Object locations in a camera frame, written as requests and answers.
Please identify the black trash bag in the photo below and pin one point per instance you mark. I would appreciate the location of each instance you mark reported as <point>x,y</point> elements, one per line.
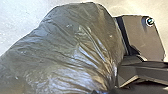
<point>60,53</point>

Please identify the grey robot torso link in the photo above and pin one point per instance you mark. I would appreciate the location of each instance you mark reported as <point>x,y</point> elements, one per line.
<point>143,71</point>

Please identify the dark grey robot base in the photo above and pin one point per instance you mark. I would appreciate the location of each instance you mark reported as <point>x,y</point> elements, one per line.
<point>143,40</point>

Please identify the shiny base screw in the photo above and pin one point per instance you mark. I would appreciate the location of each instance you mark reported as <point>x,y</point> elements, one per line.
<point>150,21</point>

